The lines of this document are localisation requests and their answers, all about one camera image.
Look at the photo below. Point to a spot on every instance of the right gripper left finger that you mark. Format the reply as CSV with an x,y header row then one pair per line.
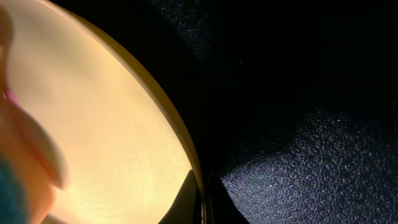
x,y
186,208

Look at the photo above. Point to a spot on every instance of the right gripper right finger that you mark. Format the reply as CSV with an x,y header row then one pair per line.
x,y
220,208

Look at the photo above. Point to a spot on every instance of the yellow plate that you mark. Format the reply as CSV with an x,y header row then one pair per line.
x,y
124,147

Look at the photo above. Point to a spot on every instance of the green and yellow sponge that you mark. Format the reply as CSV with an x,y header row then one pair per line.
x,y
31,166

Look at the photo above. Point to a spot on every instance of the round black serving tray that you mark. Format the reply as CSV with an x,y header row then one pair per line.
x,y
293,104

